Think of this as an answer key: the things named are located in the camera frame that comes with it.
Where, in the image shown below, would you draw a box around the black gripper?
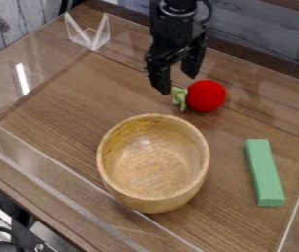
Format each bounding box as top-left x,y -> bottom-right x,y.
145,3 -> 210,95

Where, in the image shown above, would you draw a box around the wooden bowl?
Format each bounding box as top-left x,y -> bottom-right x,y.
98,113 -> 210,214

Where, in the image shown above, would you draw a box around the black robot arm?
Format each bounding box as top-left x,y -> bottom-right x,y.
145,0 -> 213,95

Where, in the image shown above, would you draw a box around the green rectangular block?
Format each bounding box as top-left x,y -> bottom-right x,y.
245,139 -> 286,207

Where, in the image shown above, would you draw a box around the clear acrylic corner bracket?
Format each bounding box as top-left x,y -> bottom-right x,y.
64,13 -> 111,51

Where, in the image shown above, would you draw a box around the red felt fruit green leaves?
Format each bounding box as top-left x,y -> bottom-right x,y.
173,79 -> 228,113

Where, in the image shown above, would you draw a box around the black camera mount with cable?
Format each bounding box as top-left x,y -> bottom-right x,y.
0,219 -> 59,252

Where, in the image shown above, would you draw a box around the clear acrylic tray walls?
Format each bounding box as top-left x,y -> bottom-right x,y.
0,19 -> 299,252

